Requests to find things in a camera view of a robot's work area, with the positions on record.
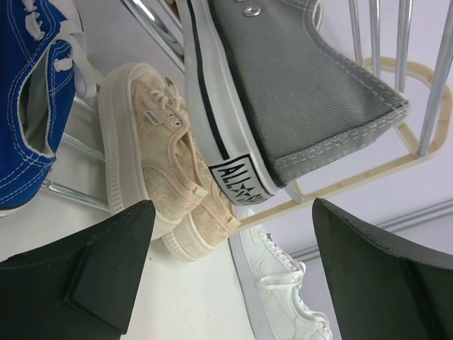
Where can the white sneaker left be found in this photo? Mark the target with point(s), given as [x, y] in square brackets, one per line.
[270, 281]

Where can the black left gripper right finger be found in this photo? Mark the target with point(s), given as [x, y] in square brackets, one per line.
[382, 286]

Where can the beige lace sneaker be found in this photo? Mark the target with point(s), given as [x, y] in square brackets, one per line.
[201, 233]
[151, 154]

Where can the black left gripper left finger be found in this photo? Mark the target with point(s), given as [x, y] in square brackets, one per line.
[83, 286]

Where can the cream and chrome shoe rack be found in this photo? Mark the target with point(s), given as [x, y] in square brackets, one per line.
[425, 127]

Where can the grey canvas sneaker front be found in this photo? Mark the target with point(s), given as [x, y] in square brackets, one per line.
[270, 100]

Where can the blue canvas sneaker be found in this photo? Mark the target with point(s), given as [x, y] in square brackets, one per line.
[44, 66]

